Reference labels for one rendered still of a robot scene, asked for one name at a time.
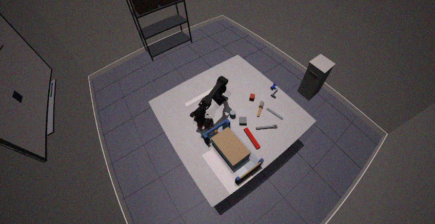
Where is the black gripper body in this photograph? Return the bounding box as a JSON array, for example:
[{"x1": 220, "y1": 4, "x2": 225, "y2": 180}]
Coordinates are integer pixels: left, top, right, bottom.
[{"x1": 190, "y1": 112, "x2": 212, "y2": 125}]

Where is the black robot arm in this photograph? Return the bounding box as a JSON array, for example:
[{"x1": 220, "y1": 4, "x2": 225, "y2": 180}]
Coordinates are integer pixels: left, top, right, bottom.
[{"x1": 194, "y1": 76, "x2": 228, "y2": 123}]

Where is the red flat bar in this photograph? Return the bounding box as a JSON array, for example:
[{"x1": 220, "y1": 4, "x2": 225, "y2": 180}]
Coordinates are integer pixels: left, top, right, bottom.
[{"x1": 244, "y1": 128, "x2": 260, "y2": 149}]

